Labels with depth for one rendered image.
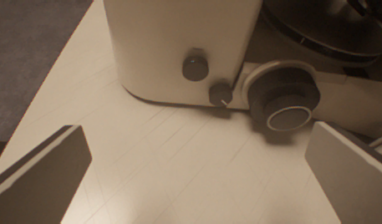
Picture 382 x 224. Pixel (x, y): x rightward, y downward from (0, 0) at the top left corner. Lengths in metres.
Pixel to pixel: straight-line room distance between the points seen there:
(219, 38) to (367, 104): 0.19
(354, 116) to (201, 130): 0.18
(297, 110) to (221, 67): 0.08
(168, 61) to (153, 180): 0.11
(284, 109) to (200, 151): 0.09
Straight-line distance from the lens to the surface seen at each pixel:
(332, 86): 0.26
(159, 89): 0.22
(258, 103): 0.20
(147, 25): 0.17
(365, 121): 0.31
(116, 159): 0.21
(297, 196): 0.24
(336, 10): 0.35
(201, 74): 0.18
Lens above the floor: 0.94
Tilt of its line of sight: 53 degrees down
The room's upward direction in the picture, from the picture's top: 13 degrees clockwise
